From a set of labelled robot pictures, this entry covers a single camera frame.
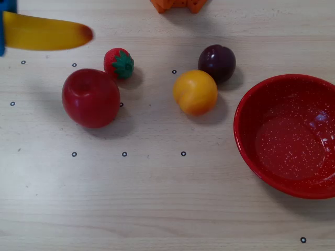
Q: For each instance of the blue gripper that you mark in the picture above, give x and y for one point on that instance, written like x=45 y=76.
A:
x=2 y=31

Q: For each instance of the yellow plastic banana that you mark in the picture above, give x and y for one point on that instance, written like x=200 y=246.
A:
x=44 y=34

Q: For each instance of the orange robot arm base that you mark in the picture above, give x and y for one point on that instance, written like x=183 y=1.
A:
x=161 y=5

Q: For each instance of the red speckled enamel bowl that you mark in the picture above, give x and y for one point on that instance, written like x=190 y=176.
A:
x=285 y=146

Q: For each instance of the red plastic apple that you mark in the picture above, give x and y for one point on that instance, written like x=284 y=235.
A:
x=90 y=100

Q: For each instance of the red plastic strawberry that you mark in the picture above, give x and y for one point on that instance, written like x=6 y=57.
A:
x=119 y=64

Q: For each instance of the yellow orange plastic peach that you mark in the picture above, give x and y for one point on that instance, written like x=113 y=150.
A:
x=195 y=92

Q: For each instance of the dark purple plastic plum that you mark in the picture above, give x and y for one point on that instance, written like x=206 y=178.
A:
x=217 y=62

